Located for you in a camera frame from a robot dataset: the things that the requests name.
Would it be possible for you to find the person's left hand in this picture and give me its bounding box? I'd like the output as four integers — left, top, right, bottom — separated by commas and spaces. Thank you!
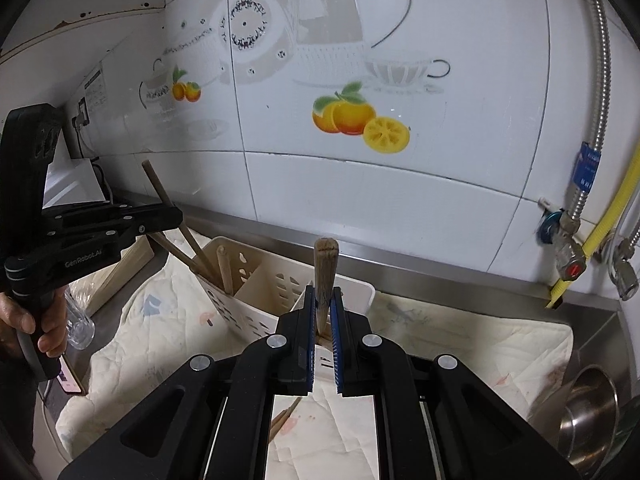
0, 291, 69, 359

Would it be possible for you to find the clear glass cup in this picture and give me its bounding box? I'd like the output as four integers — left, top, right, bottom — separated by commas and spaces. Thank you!
64, 284, 97, 352

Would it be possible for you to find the single light wooden chopstick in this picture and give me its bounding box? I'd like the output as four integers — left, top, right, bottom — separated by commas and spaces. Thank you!
215, 247, 235, 295

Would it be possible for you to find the cream plastic utensil holder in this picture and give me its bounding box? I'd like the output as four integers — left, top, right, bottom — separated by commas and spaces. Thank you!
189, 236, 376, 357

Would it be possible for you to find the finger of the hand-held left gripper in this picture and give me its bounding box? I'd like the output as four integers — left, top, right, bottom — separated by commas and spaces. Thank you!
42, 203, 184, 234
47, 227, 151, 258

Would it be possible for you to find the red handle valve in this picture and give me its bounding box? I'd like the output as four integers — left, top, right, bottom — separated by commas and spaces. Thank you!
537, 199, 592, 282

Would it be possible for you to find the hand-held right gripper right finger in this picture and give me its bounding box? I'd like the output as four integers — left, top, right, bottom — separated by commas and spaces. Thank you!
330, 287, 581, 480

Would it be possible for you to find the white wall label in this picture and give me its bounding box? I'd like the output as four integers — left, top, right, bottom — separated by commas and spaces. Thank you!
82, 59, 109, 112

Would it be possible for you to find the stainless steel pot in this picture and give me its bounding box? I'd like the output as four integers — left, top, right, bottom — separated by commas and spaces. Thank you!
529, 364, 622, 480

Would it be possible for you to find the black power cable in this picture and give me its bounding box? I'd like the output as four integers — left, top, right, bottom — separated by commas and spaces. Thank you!
74, 119, 117, 203

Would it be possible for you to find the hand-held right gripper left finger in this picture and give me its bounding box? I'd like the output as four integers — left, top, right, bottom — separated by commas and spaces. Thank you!
57, 287, 317, 480

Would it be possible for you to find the printed quilted mat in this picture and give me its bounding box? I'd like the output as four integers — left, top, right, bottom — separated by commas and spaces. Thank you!
55, 230, 576, 480

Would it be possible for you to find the yellow corrugated gas hose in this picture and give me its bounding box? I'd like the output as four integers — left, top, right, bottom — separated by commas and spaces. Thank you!
545, 139, 640, 311

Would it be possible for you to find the smartphone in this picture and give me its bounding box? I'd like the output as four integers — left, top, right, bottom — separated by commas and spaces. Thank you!
54, 354, 87, 397

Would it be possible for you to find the blue hose tag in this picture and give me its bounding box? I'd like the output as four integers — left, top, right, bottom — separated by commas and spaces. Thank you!
574, 142, 601, 189

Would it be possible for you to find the wooden box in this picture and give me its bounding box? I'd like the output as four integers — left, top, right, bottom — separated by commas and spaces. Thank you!
87, 235, 154, 317

